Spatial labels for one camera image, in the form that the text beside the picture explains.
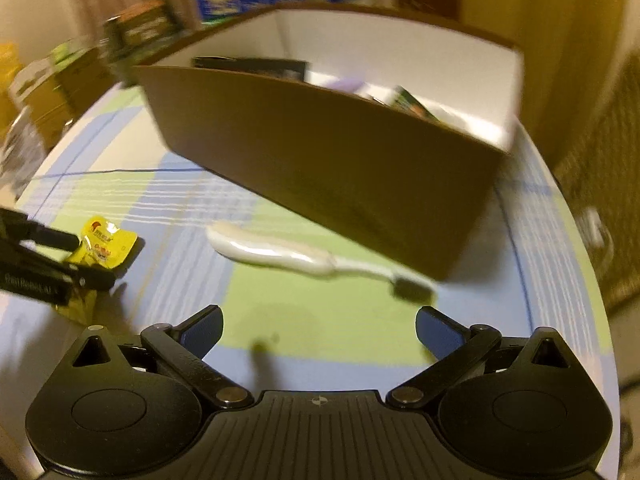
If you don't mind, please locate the green yellow cartoon packet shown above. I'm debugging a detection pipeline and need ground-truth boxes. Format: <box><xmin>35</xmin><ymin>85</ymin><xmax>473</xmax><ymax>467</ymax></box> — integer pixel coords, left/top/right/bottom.
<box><xmin>387</xmin><ymin>85</ymin><xmax>441</xmax><ymax>122</ymax></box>

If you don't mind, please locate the quilted chair cover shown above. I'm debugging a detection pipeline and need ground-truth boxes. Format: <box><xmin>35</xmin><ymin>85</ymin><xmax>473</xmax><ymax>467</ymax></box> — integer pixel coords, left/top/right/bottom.
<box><xmin>552</xmin><ymin>55</ymin><xmax>640</xmax><ymax>311</ymax></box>

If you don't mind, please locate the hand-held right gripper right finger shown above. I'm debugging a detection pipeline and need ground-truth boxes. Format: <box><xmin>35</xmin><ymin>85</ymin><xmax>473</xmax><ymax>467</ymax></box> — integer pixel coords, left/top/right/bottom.
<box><xmin>385</xmin><ymin>305</ymin><xmax>581</xmax><ymax>408</ymax></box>

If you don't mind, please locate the small black product box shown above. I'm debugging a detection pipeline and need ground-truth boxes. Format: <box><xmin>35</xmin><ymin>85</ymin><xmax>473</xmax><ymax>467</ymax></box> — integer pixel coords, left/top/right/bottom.
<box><xmin>192</xmin><ymin>56</ymin><xmax>308</xmax><ymax>82</ymax></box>

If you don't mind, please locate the wooden door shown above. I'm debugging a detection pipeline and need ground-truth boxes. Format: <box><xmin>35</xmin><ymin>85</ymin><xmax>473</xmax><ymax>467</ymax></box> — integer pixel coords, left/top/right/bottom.
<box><xmin>455</xmin><ymin>0</ymin><xmax>626</xmax><ymax>161</ymax></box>

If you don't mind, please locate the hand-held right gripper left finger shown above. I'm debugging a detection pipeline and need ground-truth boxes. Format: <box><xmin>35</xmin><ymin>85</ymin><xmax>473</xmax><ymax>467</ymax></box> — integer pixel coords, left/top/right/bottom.
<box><xmin>70</xmin><ymin>304</ymin><xmax>256</xmax><ymax>408</ymax></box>

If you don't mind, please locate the brown cardboard box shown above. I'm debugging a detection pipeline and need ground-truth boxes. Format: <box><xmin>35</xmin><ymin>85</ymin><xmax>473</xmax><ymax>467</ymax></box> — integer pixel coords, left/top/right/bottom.
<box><xmin>132</xmin><ymin>2</ymin><xmax>526</xmax><ymax>282</ymax></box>

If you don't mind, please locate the white toothbrush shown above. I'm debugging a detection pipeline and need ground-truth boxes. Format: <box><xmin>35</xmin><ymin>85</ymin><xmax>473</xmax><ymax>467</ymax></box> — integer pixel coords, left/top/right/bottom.
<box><xmin>206</xmin><ymin>222</ymin><xmax>436</xmax><ymax>301</ymax></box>

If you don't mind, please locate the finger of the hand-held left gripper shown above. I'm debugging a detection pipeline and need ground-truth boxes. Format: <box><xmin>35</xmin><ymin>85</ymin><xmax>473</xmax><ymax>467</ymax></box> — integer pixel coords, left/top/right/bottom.
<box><xmin>0</xmin><ymin>210</ymin><xmax>81</xmax><ymax>252</ymax></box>
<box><xmin>65</xmin><ymin>265</ymin><xmax>117</xmax><ymax>291</ymax></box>

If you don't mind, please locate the yellow snack packet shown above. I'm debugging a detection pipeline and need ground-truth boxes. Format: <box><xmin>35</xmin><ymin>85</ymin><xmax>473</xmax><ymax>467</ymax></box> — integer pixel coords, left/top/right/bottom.
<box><xmin>55</xmin><ymin>216</ymin><xmax>140</xmax><ymax>326</ymax></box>

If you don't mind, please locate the purple bottle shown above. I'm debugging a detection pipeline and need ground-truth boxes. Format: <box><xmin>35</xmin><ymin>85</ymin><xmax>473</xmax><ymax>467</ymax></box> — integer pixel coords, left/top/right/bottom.
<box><xmin>325</xmin><ymin>78</ymin><xmax>366</xmax><ymax>95</ymax></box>

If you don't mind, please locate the dark green food container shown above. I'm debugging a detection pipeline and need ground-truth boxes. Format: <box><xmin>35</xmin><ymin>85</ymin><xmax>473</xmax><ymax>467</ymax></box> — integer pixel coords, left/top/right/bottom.
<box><xmin>102</xmin><ymin>0</ymin><xmax>183</xmax><ymax>86</ymax></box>

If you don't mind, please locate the checked cloth desktop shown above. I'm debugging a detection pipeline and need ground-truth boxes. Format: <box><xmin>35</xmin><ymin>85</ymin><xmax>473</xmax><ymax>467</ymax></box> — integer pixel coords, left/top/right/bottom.
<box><xmin>0</xmin><ymin>80</ymin><xmax>616</xmax><ymax>480</ymax></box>

